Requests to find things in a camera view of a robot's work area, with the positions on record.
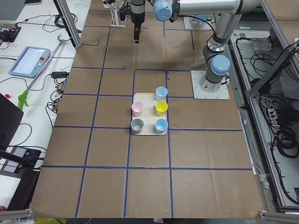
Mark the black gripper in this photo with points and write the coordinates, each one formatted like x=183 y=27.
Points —
x=138 y=17

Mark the pale green plastic cup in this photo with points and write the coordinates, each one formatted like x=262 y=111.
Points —
x=108 y=3

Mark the light blue plastic cup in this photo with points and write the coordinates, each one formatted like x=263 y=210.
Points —
x=161 y=126
x=161 y=93

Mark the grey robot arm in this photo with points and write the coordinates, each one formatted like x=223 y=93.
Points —
x=199 y=19
x=199 y=10

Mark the pink plastic cup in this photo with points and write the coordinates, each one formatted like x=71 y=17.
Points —
x=137 y=108

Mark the yellow plastic cup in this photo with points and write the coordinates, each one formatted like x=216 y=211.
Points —
x=161 y=108

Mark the grey plastic cup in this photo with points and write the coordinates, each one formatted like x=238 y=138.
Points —
x=137 y=126

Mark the cream rabbit print tray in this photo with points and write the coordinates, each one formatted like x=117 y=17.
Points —
x=149 y=115

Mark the blue teach pendant tablet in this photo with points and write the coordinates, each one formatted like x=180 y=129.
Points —
x=29 y=62

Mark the white wire cup rack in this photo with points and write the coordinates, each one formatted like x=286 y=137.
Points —
x=115 y=21

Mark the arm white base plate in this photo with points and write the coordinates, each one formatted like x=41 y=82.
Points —
x=203 y=89
x=206 y=27

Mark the green handled reach grabber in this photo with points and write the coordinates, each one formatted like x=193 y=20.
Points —
x=22 y=99

